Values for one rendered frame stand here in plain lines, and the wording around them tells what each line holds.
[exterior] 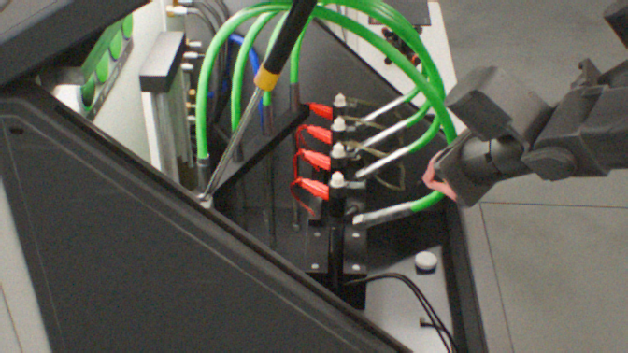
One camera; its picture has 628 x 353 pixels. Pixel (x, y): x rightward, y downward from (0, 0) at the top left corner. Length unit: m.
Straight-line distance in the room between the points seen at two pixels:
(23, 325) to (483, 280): 0.69
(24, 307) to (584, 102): 0.62
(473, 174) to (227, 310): 0.31
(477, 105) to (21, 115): 0.44
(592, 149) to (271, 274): 0.33
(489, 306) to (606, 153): 0.52
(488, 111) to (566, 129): 0.09
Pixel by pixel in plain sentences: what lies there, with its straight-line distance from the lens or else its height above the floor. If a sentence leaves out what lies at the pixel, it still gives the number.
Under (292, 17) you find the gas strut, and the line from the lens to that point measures 0.65.
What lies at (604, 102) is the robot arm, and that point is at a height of 1.43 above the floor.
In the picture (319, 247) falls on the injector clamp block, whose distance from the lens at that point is 1.23.
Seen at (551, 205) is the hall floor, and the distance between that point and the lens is 3.07.
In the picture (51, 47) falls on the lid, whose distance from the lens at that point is 0.66.
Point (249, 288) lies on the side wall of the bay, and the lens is 0.80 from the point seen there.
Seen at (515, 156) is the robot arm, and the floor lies 1.34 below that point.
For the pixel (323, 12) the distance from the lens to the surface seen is 0.92.
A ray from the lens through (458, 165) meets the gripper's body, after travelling 0.89.
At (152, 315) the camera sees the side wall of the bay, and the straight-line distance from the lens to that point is 0.85.
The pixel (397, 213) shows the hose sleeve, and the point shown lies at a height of 1.16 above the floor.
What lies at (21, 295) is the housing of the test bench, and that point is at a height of 1.21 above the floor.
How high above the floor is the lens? 1.78
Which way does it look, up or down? 35 degrees down
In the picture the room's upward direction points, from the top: straight up
